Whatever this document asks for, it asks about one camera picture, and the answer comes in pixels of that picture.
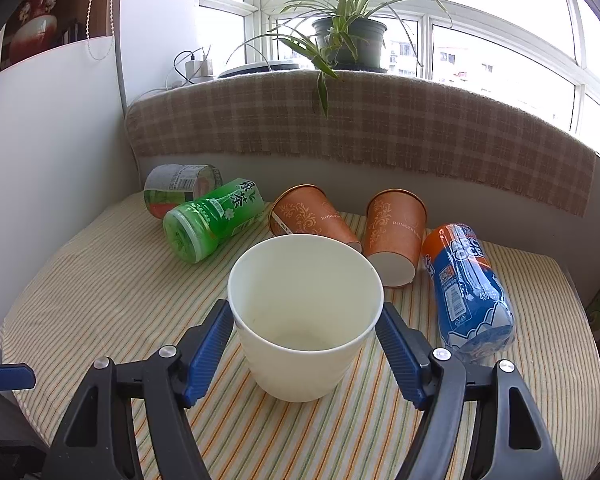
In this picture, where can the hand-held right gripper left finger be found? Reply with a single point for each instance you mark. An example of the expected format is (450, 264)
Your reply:
(207, 355)

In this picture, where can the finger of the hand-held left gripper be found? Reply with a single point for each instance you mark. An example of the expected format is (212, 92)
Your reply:
(7, 376)

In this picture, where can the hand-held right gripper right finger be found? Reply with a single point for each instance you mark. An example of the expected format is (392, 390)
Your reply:
(400, 355)

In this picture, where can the white cup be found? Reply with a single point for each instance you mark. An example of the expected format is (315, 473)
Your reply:
(305, 355)

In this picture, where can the orange patterned paper cup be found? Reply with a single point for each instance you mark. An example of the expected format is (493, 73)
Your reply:
(395, 230)
(316, 214)

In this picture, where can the blue and orange soda bottle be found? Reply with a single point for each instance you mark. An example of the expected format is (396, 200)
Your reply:
(467, 290)

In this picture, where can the striped table cloth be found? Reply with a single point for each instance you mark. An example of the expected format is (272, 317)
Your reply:
(105, 285)

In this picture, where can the green tea bottle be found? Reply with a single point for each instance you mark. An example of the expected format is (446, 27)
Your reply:
(215, 215)

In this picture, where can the clear bottle with green label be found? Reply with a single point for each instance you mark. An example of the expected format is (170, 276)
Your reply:
(172, 180)

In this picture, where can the white board panel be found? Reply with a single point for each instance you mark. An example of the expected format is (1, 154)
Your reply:
(45, 160)

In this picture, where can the brown plaid cloth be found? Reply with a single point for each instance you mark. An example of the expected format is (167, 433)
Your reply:
(430, 130)

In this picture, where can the grey round device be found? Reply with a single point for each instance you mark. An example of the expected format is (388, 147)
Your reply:
(260, 67)

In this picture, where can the potted spider plant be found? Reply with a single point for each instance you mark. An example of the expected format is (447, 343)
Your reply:
(350, 35)

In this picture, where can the wall picture of vase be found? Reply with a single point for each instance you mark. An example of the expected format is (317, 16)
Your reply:
(35, 15)

